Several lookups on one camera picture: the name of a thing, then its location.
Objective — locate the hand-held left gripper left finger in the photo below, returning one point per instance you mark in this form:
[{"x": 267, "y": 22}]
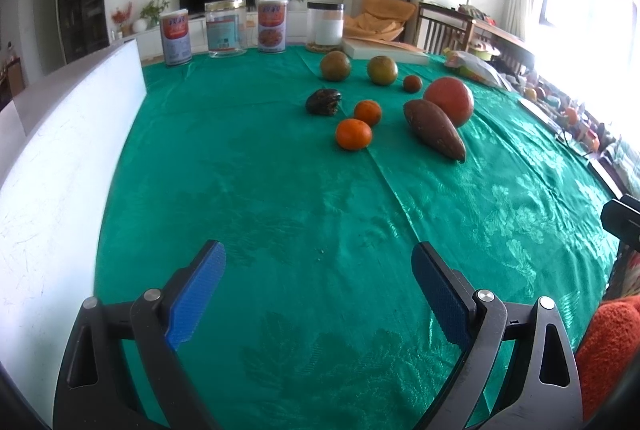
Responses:
[{"x": 197, "y": 295}]

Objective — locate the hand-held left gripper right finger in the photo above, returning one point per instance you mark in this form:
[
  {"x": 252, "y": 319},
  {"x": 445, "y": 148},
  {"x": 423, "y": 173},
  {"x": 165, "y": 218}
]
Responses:
[{"x": 442, "y": 297}]

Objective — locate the brown sweet potato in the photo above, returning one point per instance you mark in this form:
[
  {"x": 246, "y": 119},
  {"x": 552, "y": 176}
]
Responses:
[{"x": 432, "y": 130}]

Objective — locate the smooth orange tangerine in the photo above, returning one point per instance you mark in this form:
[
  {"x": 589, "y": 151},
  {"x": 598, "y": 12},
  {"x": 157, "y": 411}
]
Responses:
[{"x": 354, "y": 135}]

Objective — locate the red apple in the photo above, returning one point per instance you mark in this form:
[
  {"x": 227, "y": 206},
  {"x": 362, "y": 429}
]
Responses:
[{"x": 450, "y": 100}]

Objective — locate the bumpy orange tangerine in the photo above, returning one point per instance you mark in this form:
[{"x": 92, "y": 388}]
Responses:
[{"x": 367, "y": 112}]

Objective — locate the small brown round fruit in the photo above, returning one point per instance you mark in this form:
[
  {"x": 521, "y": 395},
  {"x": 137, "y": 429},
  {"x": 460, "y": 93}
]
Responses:
[{"x": 412, "y": 84}]

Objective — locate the dark wrinkled fruit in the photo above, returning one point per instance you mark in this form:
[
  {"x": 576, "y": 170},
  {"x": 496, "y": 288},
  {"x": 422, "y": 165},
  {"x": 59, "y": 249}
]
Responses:
[{"x": 322, "y": 102}]

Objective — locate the person's right forearm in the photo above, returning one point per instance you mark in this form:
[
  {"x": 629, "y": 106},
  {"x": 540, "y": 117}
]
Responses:
[{"x": 612, "y": 355}]

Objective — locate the pile of small colourful things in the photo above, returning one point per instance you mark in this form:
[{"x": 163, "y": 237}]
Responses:
[{"x": 570, "y": 115}]

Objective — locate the green patterned tablecloth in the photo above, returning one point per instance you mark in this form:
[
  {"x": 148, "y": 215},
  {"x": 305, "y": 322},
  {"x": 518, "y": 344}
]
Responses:
[{"x": 300, "y": 220}]

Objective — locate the white foam board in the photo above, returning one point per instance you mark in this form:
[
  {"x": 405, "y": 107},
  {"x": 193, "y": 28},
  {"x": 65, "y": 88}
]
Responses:
[{"x": 50, "y": 210}]

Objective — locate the plastic snack bag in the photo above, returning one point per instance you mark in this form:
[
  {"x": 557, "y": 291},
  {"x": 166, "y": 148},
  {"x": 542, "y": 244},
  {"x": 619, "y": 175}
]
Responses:
[{"x": 475, "y": 67}]

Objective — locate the window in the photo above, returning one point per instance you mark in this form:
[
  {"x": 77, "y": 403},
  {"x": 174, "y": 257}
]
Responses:
[{"x": 585, "y": 5}]

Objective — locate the green orange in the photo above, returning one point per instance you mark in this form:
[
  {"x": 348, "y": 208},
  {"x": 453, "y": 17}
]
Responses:
[
  {"x": 335, "y": 66},
  {"x": 382, "y": 70}
]

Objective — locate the white flat box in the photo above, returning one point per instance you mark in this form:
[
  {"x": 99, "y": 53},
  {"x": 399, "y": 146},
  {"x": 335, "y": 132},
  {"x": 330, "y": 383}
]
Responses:
[{"x": 385, "y": 52}]

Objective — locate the orange label tin can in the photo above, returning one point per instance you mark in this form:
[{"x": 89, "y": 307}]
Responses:
[
  {"x": 272, "y": 27},
  {"x": 176, "y": 40}
]

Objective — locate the clear jar with gold lid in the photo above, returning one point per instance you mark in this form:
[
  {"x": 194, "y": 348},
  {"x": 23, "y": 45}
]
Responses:
[{"x": 225, "y": 32}]

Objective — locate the leafy plant in white vase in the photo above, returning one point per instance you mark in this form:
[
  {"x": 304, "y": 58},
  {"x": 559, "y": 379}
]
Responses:
[{"x": 152, "y": 12}]

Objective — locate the red flowers in vase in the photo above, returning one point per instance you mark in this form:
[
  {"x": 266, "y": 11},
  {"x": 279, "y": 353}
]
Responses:
[{"x": 121, "y": 17}]

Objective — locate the orange bean bag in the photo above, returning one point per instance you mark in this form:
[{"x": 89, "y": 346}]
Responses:
[{"x": 382, "y": 15}]

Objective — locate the clear jar with black lid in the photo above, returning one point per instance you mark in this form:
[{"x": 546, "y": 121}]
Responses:
[{"x": 325, "y": 30}]

